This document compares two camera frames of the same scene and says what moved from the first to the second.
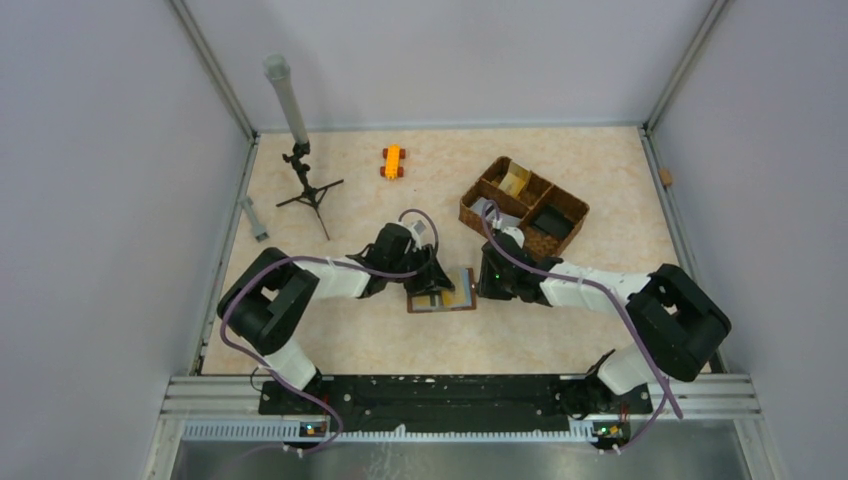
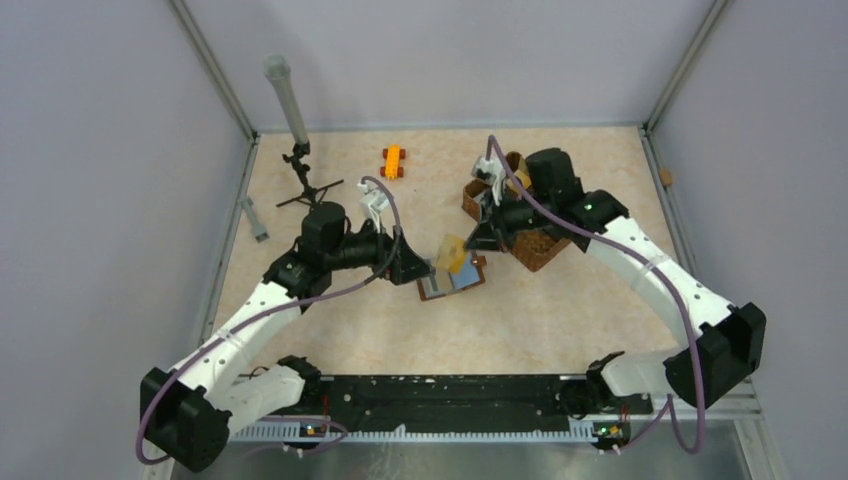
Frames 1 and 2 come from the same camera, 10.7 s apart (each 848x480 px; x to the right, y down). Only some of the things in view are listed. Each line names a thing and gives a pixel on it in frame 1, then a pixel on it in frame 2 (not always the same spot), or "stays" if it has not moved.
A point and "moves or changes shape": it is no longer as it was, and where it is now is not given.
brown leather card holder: x=462 y=297 moves or changes shape
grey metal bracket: x=259 y=232 stays
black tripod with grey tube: x=280 y=70 stays
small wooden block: x=665 y=176 stays
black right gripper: x=486 y=288 -> x=485 y=237
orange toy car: x=392 y=169 stays
